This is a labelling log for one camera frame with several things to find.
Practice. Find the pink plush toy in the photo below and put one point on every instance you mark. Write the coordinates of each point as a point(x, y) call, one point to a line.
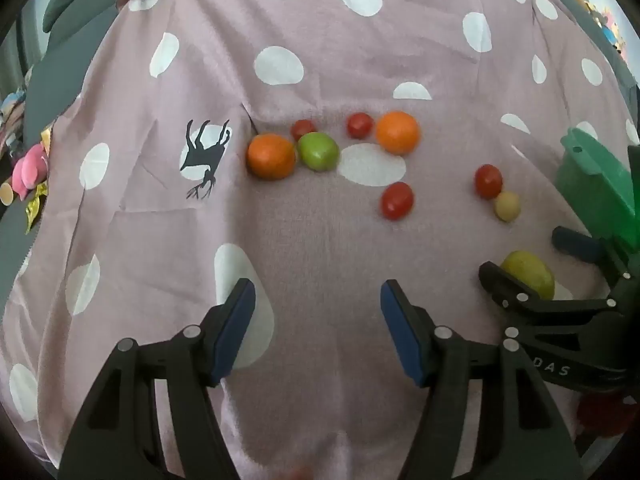
point(29, 169)

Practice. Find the red cherry tomato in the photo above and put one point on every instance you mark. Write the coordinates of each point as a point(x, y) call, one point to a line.
point(488, 181)
point(302, 128)
point(360, 125)
point(397, 201)

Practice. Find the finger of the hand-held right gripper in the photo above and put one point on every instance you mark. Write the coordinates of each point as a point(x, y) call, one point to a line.
point(502, 285)
point(575, 245)

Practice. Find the colourful toy pile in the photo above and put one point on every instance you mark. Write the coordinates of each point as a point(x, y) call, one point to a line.
point(597, 7)

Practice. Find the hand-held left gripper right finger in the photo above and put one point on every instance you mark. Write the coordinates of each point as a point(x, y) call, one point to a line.
point(400, 335)

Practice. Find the pink polka dot blanket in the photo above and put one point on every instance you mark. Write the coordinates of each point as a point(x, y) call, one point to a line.
point(325, 245)

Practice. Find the orange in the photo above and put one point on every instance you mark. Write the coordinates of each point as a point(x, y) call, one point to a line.
point(270, 156)
point(398, 132)

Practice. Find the green round fruit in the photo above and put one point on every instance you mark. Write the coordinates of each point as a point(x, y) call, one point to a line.
point(318, 151)

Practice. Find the golden wrapper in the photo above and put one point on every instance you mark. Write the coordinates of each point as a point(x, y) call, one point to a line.
point(36, 205)

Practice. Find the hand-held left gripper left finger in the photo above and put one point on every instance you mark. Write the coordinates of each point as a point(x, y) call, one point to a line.
point(235, 330)

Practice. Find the small yellow fruit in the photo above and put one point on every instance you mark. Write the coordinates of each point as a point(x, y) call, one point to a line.
point(507, 206)

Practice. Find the green plastic basket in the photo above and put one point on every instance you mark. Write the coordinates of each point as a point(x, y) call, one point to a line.
point(595, 190)

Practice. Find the red blurred object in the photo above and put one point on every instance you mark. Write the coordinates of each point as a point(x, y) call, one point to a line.
point(602, 414)

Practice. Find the yellowish round fruit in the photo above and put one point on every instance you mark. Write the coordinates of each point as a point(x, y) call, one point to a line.
point(532, 270)

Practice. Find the colourful printed cloth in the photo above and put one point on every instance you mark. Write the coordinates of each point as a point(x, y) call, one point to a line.
point(12, 120)

